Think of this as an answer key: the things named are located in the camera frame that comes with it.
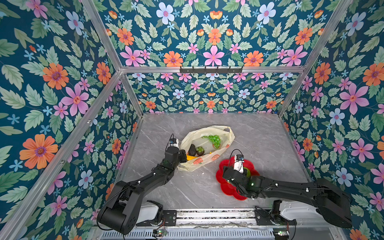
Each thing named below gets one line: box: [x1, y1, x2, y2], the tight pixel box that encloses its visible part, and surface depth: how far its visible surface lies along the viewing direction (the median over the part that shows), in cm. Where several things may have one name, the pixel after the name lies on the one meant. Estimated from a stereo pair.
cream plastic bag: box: [177, 125, 236, 172], surface depth 95 cm
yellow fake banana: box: [186, 154, 198, 161], surface depth 93 cm
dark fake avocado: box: [188, 144, 196, 157], surface depth 95 cm
